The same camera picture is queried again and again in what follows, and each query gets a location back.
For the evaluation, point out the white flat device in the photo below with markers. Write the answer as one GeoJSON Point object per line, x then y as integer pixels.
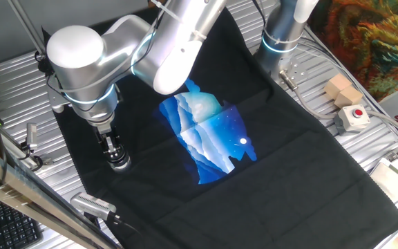
{"type": "Point", "coordinates": [396, 180]}

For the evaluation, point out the black keyboard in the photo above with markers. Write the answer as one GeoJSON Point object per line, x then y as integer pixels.
{"type": "Point", "coordinates": [12, 226]}

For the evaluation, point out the black cloth with blue print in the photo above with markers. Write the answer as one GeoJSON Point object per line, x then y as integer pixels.
{"type": "Point", "coordinates": [254, 180]}

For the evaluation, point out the thin metal rod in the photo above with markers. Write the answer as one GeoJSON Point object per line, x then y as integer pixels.
{"type": "Point", "coordinates": [26, 27]}

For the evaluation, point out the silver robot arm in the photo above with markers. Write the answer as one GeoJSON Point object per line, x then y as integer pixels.
{"type": "Point", "coordinates": [81, 65]}

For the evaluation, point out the colourful painted cloth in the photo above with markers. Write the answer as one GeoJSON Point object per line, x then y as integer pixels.
{"type": "Point", "coordinates": [368, 41]}

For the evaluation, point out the small silver camera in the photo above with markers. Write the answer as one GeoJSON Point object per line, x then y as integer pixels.
{"type": "Point", "coordinates": [31, 135]}

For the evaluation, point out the light wooden block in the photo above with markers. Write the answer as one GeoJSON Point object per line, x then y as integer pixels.
{"type": "Point", "coordinates": [349, 97]}
{"type": "Point", "coordinates": [337, 84]}

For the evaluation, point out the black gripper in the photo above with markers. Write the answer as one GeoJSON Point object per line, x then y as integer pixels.
{"type": "Point", "coordinates": [105, 131]}

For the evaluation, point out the silver camera with label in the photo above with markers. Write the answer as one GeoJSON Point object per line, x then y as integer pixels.
{"type": "Point", "coordinates": [92, 204]}

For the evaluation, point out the aluminium frame beam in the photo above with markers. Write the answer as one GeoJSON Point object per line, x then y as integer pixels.
{"type": "Point", "coordinates": [19, 188]}

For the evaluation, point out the grey emergency stop button box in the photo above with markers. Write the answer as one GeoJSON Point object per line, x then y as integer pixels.
{"type": "Point", "coordinates": [352, 119]}

